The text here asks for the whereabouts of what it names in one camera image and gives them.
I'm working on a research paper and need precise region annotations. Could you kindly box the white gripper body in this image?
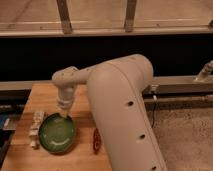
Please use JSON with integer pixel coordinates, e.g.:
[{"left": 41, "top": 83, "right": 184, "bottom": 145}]
[{"left": 57, "top": 87, "right": 75, "bottom": 109}]

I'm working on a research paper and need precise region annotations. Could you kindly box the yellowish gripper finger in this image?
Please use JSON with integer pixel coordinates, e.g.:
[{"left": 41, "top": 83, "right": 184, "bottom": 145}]
[{"left": 60, "top": 109, "right": 70, "bottom": 118}]

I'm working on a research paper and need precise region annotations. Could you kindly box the green ceramic bowl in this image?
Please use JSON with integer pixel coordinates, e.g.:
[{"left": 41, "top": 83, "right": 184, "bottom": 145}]
[{"left": 38, "top": 113, "right": 76, "bottom": 154}]

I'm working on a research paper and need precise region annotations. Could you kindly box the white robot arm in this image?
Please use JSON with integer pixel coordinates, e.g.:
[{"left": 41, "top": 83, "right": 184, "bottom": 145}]
[{"left": 52, "top": 54, "right": 168, "bottom": 171}]

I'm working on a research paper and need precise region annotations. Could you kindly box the white tube with cap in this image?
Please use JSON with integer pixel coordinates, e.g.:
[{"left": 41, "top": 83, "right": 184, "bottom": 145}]
[{"left": 29, "top": 111, "right": 45, "bottom": 149}]

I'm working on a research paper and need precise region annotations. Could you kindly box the red oblong object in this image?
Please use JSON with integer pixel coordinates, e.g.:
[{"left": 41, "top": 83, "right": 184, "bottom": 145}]
[{"left": 93, "top": 128, "right": 101, "bottom": 154}]

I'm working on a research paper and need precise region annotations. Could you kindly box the wooden cutting board table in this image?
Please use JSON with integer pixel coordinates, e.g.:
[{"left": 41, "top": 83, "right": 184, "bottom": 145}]
[{"left": 1, "top": 83, "right": 111, "bottom": 171}]

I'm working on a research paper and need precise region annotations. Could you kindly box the black cable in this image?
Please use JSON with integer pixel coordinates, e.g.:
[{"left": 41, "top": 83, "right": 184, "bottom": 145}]
[{"left": 149, "top": 96, "right": 158, "bottom": 130}]

